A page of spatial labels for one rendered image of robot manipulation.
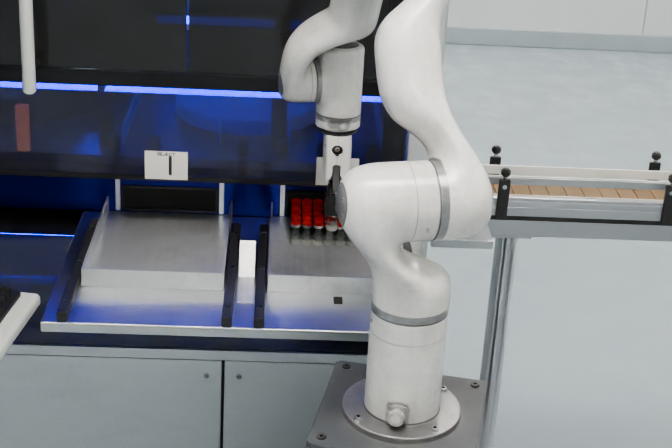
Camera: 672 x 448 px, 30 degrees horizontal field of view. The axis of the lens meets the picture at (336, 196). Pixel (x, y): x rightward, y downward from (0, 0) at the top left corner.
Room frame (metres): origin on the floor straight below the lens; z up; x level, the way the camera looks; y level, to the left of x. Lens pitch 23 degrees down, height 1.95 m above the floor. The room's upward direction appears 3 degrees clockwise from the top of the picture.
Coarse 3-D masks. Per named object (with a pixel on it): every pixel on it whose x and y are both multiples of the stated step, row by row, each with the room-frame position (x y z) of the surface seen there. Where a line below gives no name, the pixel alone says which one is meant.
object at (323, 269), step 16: (272, 208) 2.37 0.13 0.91; (272, 224) 2.36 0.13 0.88; (288, 224) 2.36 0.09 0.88; (272, 240) 2.28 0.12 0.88; (288, 240) 2.29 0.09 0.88; (272, 256) 2.21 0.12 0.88; (288, 256) 2.21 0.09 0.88; (304, 256) 2.22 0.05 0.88; (320, 256) 2.22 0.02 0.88; (336, 256) 2.22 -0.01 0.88; (352, 256) 2.23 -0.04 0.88; (272, 272) 2.14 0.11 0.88; (288, 272) 2.14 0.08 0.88; (304, 272) 2.15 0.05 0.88; (320, 272) 2.15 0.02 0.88; (336, 272) 2.15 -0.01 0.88; (352, 272) 2.16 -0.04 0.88; (368, 272) 2.16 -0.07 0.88; (272, 288) 2.06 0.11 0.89; (288, 288) 2.06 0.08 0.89; (304, 288) 2.06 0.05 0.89; (320, 288) 2.07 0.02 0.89; (336, 288) 2.07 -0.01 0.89; (352, 288) 2.07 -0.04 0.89; (368, 288) 2.07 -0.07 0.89
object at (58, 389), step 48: (0, 384) 2.29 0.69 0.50; (48, 384) 2.30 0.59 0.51; (96, 384) 2.30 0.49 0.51; (144, 384) 2.31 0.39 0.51; (192, 384) 2.31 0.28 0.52; (240, 384) 2.32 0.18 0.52; (288, 384) 2.32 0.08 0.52; (0, 432) 2.29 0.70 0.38; (48, 432) 2.30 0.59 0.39; (96, 432) 2.30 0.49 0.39; (144, 432) 2.31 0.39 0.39; (192, 432) 2.31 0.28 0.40; (240, 432) 2.32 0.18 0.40; (288, 432) 2.32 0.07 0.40
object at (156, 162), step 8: (152, 152) 2.31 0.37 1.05; (160, 152) 2.31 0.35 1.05; (168, 152) 2.31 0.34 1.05; (176, 152) 2.31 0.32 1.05; (184, 152) 2.31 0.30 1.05; (152, 160) 2.31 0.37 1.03; (160, 160) 2.31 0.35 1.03; (168, 160) 2.31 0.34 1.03; (176, 160) 2.31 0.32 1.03; (184, 160) 2.31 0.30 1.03; (152, 168) 2.31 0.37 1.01; (160, 168) 2.31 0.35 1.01; (168, 168) 2.31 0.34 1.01; (176, 168) 2.31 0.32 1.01; (184, 168) 2.31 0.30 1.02; (152, 176) 2.31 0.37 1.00; (160, 176) 2.31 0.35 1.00; (168, 176) 2.31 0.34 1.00; (176, 176) 2.31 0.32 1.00; (184, 176) 2.31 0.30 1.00
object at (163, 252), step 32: (128, 224) 2.32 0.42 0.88; (160, 224) 2.33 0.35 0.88; (192, 224) 2.34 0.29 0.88; (224, 224) 2.35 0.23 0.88; (96, 256) 2.16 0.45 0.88; (128, 256) 2.17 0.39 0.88; (160, 256) 2.18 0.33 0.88; (192, 256) 2.19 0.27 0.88; (224, 256) 2.13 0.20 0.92; (192, 288) 2.05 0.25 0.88
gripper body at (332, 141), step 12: (324, 132) 2.18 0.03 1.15; (348, 132) 2.18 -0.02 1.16; (324, 144) 2.19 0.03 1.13; (336, 144) 2.17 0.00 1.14; (348, 144) 2.17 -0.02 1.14; (324, 156) 2.18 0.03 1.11; (336, 156) 2.16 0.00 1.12; (348, 156) 2.17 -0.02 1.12; (324, 168) 2.17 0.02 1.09; (348, 168) 2.16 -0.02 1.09
